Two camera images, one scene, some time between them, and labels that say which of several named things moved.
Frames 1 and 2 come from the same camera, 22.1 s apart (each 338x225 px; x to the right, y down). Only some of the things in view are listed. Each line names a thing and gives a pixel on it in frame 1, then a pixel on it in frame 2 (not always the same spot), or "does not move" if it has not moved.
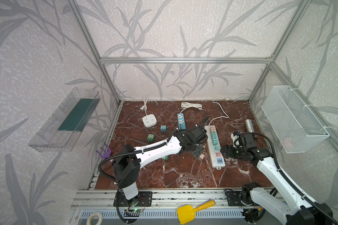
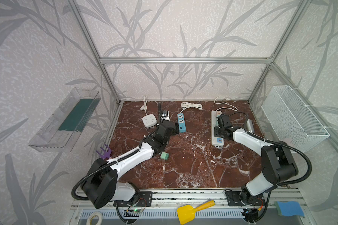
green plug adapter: x=166 y=157 does not move
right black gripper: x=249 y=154 -> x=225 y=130
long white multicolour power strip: x=216 y=158 -> x=215 y=141
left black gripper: x=197 y=149 -> x=162 y=118
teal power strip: x=181 y=121 does not move
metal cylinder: x=249 y=125 does not move
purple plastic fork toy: x=105 y=154 does not move
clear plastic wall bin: x=59 y=133 does not move
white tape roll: x=98 y=214 does not move
